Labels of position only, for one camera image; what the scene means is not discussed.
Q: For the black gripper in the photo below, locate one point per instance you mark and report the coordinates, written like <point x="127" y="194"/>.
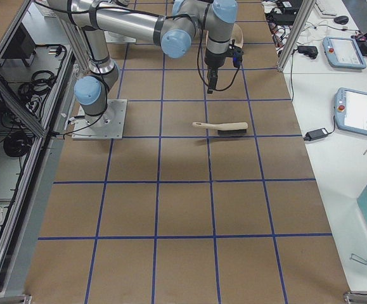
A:
<point x="214" y="61"/>

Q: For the beige hand brush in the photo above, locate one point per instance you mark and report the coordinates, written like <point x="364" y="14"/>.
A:
<point x="224" y="129"/>

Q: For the beige plastic dustpan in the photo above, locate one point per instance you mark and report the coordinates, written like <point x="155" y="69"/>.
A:
<point x="237" y="36"/>

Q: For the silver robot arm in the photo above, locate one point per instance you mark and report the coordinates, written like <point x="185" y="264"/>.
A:
<point x="173" y="34"/>

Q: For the upper blue teach pendant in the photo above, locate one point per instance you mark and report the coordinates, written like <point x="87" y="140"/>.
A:
<point x="343" y="53"/>

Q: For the blue teach pendant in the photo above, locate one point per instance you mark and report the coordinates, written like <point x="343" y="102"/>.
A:
<point x="350" y="110"/>
<point x="343" y="53"/>

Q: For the lower blue teach pendant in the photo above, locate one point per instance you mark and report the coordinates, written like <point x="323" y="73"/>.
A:
<point x="350" y="110"/>

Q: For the black computer mouse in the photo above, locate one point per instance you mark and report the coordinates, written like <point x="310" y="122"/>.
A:
<point x="341" y="20"/>

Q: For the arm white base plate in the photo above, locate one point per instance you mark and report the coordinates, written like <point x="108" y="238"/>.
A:
<point x="110" y="125"/>

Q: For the black power brick with cable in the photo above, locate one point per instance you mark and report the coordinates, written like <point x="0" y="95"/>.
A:
<point x="316" y="134"/>

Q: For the aluminium frame post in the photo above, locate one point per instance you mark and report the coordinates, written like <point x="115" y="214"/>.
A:
<point x="298" y="26"/>

